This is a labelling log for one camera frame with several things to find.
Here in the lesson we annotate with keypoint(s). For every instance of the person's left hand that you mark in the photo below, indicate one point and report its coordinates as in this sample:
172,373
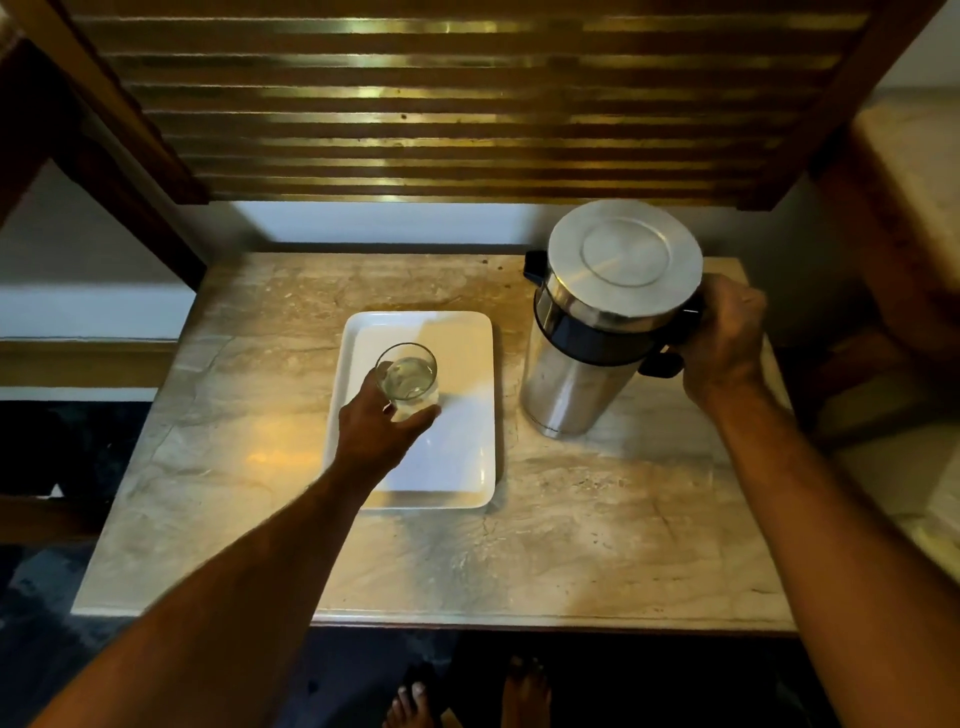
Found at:
371,433

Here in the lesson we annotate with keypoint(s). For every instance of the person's foot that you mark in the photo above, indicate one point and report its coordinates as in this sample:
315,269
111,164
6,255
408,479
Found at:
525,694
411,705

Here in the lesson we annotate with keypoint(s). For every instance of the white rectangular tray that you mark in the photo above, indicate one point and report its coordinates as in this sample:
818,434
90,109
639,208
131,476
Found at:
435,420

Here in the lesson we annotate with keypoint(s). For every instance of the person's left thumb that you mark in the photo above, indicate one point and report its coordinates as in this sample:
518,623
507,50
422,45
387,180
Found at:
415,422

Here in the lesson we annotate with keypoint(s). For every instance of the stainless steel thermos jug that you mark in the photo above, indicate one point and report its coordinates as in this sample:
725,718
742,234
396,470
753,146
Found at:
600,315

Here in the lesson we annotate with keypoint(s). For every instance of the person's left foot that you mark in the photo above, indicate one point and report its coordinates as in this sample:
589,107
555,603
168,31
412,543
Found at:
411,705

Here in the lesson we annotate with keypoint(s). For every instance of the wooden slatted panel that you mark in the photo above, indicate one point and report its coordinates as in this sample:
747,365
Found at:
465,97

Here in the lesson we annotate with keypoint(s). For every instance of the person's right hand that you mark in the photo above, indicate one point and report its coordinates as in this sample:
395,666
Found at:
724,341

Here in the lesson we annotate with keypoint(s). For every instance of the clear drinking glass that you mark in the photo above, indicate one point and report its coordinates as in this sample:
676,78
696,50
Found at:
409,379

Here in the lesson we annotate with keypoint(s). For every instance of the person's right foot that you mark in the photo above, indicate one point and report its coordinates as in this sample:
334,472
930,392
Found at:
525,694

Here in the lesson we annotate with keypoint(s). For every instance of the person's left forearm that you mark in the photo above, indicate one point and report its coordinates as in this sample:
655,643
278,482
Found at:
217,607

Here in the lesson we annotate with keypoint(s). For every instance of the marble side counter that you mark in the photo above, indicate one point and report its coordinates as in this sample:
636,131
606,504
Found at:
900,300

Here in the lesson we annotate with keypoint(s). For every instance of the person's right forearm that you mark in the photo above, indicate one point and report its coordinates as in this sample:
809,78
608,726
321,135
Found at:
832,555

